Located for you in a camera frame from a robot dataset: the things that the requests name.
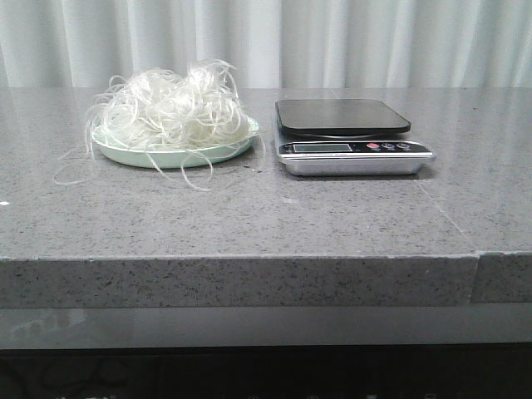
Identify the white vermicelli noodle bundle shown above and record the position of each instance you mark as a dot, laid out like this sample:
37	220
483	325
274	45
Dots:
158	109

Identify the black silver kitchen scale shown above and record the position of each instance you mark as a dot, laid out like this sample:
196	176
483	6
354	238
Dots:
335	137

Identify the light green round plate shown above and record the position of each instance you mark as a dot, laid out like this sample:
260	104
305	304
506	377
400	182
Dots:
174	159

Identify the white pleated curtain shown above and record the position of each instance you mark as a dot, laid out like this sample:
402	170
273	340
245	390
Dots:
293	44

